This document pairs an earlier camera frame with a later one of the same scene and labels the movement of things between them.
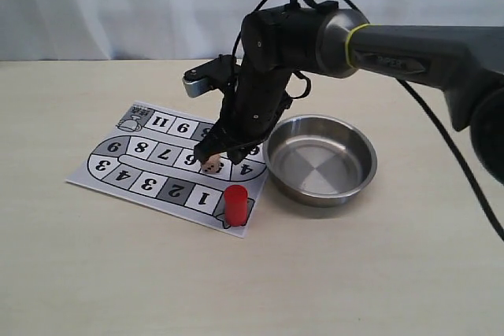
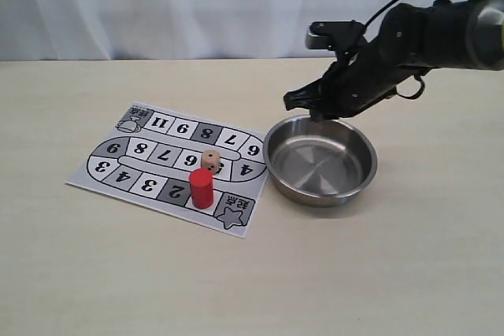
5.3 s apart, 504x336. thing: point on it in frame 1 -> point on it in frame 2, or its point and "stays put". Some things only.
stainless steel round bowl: x=318 y=160 stays put
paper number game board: x=148 y=157 stays put
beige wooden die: x=211 y=165 stays put
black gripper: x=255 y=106 -> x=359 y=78
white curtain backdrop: x=190 y=9 stays put
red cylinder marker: x=235 y=205 -> x=201 y=183
